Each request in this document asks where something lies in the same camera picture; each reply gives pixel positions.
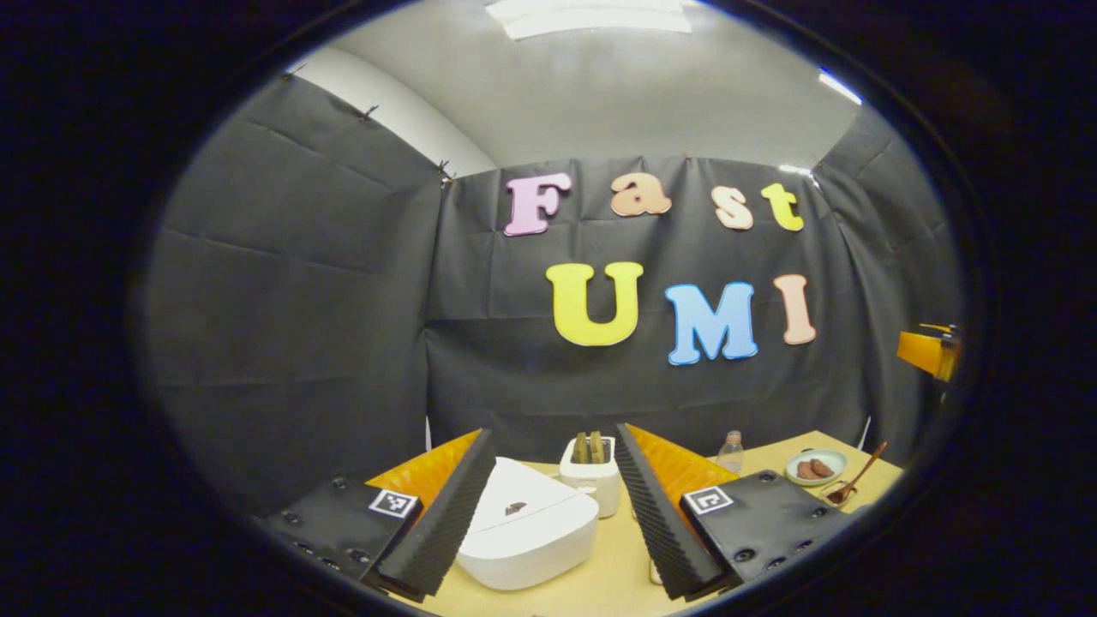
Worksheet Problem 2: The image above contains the black backdrop cloth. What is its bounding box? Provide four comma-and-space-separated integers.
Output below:
133, 73, 965, 515

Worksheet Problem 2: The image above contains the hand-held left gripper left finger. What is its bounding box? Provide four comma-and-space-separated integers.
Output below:
261, 428, 498, 601

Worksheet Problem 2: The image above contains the brown wooden spoon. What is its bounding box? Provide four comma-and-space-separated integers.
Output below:
827, 441, 889, 505

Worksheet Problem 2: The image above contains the large ceiling light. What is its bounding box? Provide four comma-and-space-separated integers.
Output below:
484, 0, 693, 41

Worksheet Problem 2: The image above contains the white toaster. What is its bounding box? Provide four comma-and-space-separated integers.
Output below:
559, 436, 621, 519

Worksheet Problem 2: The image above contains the pale green plate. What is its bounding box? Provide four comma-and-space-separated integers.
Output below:
785, 449, 848, 488

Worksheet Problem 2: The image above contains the small ceiling light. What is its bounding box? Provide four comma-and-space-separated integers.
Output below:
817, 69, 864, 106

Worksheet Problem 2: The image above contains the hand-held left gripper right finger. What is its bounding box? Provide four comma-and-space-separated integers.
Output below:
614, 422, 854, 601

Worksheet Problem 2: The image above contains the white rice cooker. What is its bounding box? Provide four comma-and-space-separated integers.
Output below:
456, 457, 600, 591

